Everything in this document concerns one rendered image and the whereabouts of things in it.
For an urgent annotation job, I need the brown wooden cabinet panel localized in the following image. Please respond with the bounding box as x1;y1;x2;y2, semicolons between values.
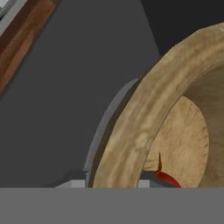
0;0;61;95

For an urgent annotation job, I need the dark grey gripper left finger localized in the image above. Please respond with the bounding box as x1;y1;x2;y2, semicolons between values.
54;169;90;189

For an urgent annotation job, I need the red tomato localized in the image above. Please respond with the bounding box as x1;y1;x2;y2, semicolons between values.
153;151;183;189

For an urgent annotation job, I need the light wooden bowl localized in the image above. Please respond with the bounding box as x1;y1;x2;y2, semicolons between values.
88;22;224;189

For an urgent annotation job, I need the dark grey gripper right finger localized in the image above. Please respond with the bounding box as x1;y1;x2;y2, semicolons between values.
137;170;166;189

